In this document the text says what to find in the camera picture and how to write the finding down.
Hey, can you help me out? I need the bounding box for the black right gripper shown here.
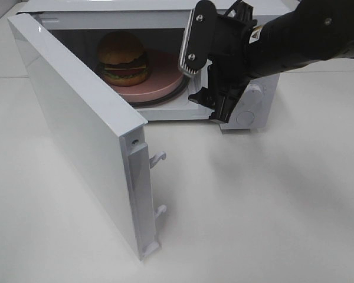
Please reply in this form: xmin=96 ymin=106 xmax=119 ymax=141
xmin=178 ymin=1 xmax=266 ymax=85

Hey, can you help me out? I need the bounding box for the pink round plate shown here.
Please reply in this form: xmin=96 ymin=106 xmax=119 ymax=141
xmin=112 ymin=49 xmax=183 ymax=103

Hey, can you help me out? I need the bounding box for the toy hamburger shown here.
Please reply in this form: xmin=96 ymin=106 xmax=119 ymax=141
xmin=97 ymin=31 xmax=149 ymax=87

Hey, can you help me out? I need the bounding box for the round white door button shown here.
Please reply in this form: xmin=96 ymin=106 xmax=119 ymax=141
xmin=236 ymin=111 xmax=255 ymax=129

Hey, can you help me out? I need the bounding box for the white microwave door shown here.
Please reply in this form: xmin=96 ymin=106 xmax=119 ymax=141
xmin=8 ymin=14 xmax=166 ymax=260

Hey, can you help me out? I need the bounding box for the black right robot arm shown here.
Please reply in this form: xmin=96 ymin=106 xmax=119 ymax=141
xmin=179 ymin=1 xmax=354 ymax=82

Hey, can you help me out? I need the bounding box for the glass microwave turntable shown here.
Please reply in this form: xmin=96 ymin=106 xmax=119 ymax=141
xmin=129 ymin=76 xmax=190 ymax=108

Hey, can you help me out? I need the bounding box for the white microwave oven body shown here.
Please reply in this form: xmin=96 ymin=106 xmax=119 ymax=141
xmin=8 ymin=1 xmax=210 ymax=134

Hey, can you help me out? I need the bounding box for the lower white microwave knob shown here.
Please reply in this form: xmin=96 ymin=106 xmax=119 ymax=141
xmin=240 ymin=84 xmax=263 ymax=107

